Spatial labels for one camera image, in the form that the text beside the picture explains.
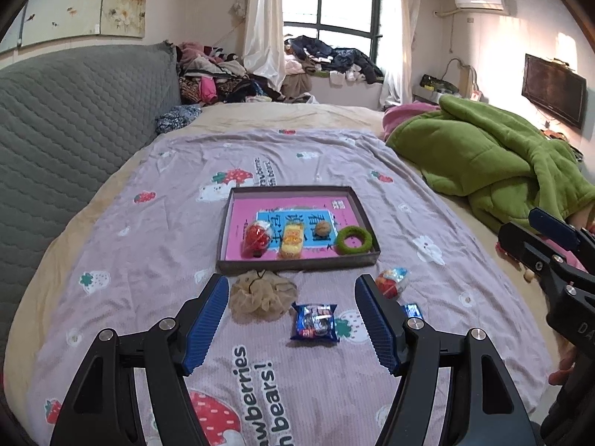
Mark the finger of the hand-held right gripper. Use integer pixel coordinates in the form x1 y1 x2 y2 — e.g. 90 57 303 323
497 220 595 294
528 207 595 261

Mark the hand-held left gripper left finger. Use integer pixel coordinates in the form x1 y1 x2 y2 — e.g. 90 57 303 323
51 273 230 446

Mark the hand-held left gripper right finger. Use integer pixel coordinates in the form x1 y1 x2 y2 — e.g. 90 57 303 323
354 275 540 446

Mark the red toy egg packet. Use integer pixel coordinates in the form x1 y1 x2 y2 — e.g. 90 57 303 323
376 267 411 300
242 220 275 258

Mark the beige scrunchie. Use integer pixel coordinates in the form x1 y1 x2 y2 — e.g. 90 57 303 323
230 269 299 322

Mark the green fuzzy ring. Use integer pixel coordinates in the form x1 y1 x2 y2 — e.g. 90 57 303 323
335 225 373 256

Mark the dark cardboard box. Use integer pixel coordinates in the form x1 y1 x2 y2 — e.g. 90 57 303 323
217 186 382 274

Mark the yellow snack packet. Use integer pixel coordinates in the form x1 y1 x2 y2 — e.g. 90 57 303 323
279 222 308 260

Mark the person's right hand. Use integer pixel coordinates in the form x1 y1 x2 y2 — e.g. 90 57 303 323
547 355 577 387

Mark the purple strawberry printed blanket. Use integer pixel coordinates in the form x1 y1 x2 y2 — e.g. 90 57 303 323
25 127 554 446

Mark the green fleece blanket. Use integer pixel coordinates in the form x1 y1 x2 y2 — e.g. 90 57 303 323
385 94 595 237

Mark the white appliance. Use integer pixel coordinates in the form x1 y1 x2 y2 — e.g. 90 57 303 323
444 58 479 100

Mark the dark bag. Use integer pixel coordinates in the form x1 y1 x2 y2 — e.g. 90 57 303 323
419 73 459 98

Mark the blue patterned cloth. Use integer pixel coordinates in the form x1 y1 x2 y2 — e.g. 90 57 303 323
155 104 203 135

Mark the white curtain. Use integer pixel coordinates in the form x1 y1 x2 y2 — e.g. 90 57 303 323
242 0 286 91
379 0 424 107

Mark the grey quilted headboard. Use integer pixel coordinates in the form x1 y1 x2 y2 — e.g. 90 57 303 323
0 42 182 349

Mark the pile of mixed clothes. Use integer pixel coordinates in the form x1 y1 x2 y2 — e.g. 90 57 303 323
176 41 284 105

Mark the brown cloth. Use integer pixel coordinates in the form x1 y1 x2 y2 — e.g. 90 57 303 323
280 72 313 103

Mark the pile of dark clothes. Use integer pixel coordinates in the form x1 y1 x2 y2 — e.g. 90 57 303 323
284 35 384 84

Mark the window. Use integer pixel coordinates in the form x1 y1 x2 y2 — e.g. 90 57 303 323
281 0 386 72

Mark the wall television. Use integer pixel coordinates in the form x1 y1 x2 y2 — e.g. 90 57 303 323
521 53 587 129

